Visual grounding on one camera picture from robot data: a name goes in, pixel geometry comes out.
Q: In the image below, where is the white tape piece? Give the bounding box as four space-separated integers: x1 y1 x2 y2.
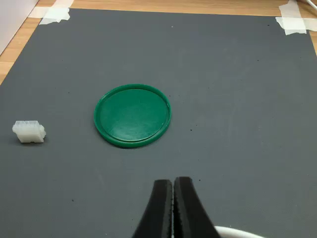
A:
32 6 71 25
275 0 317 36

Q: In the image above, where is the white camera cable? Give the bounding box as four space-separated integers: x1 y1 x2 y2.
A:
213 225 267 238

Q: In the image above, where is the dark grey mat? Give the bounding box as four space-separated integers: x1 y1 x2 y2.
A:
0 8 317 238

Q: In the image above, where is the white partition board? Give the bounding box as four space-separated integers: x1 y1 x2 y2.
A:
0 0 40 57

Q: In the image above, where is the round green lid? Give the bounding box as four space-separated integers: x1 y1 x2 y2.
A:
93 84 172 148

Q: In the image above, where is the small white plastic terminal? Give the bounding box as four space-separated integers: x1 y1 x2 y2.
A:
12 120 47 144

